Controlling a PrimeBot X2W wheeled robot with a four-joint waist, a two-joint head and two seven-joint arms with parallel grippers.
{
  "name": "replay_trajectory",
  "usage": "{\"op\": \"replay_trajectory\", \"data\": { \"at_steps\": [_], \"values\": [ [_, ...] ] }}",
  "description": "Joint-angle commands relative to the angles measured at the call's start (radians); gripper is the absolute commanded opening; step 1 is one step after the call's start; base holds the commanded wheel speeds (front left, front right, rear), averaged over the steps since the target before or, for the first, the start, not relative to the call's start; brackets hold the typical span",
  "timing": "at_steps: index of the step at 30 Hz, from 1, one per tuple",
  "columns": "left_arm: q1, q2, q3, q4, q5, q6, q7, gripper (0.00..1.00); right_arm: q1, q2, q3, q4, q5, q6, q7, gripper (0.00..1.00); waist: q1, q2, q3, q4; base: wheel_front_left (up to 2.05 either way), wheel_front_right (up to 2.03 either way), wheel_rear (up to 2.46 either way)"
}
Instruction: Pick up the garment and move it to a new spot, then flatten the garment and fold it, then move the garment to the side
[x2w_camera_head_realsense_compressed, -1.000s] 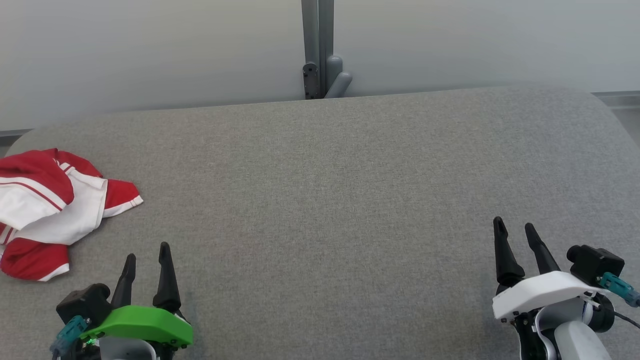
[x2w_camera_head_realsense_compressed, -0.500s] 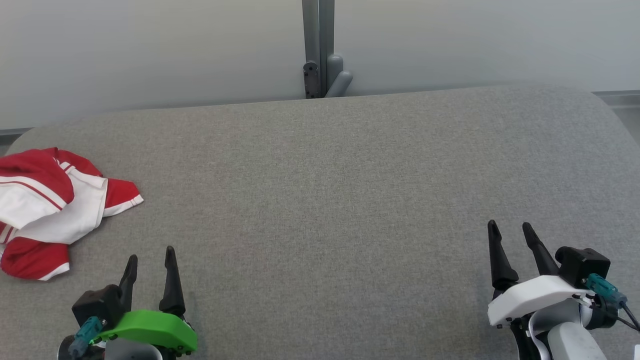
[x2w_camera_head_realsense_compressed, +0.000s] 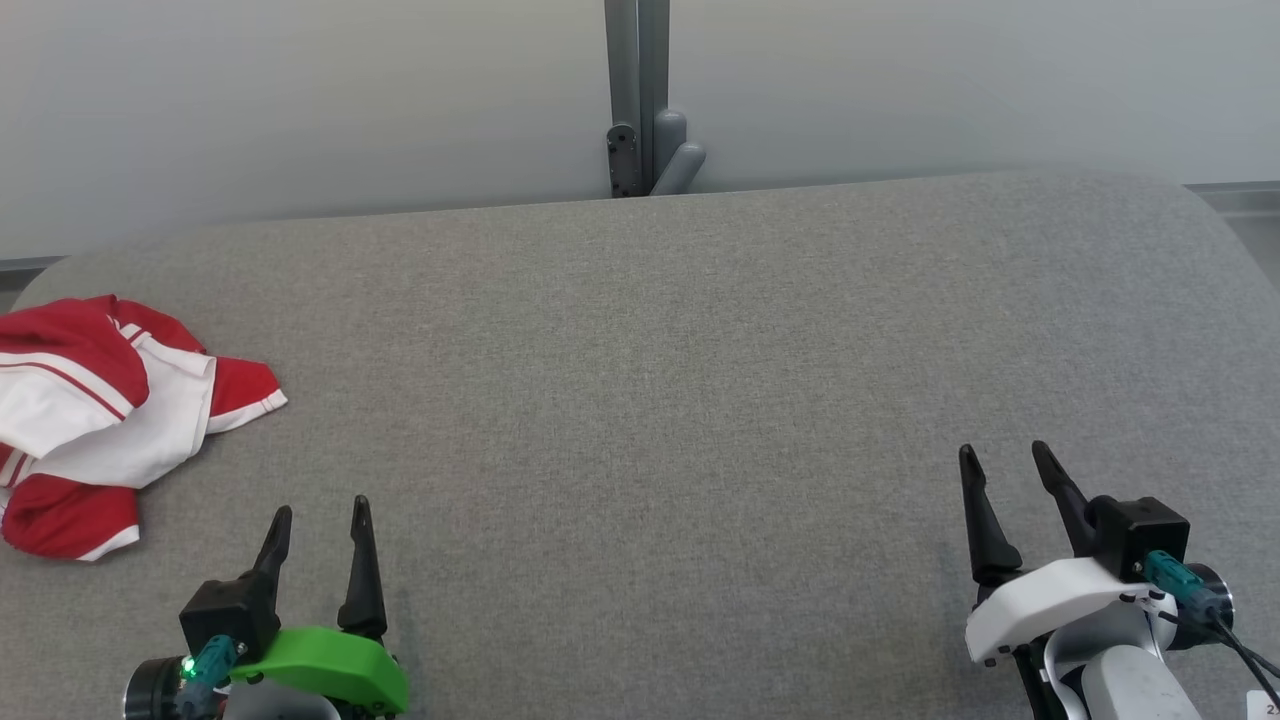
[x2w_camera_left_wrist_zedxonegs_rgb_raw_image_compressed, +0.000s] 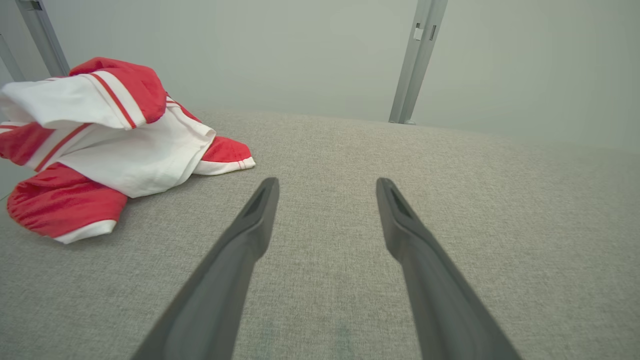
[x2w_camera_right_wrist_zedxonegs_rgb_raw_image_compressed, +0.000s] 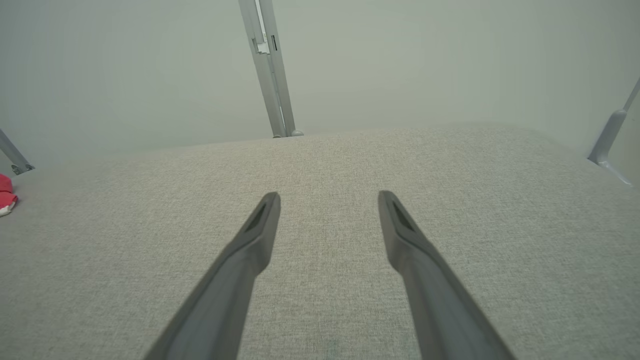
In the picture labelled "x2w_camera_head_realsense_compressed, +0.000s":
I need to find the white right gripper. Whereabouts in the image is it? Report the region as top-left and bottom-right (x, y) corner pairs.
(959, 440), (1166, 666)

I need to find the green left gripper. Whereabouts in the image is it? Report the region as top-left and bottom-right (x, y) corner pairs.
(230, 496), (411, 720)

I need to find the red shorts white trim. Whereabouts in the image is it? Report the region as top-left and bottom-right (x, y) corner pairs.
(0, 355), (289, 562)

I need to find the grey fabric sofa cushion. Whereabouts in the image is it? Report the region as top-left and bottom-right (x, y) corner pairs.
(0, 170), (1280, 720)

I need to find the left cable teal connector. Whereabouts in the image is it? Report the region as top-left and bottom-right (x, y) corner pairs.
(175, 635), (239, 717)

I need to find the black post bracket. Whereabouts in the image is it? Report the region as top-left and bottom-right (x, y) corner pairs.
(606, 122), (643, 199)

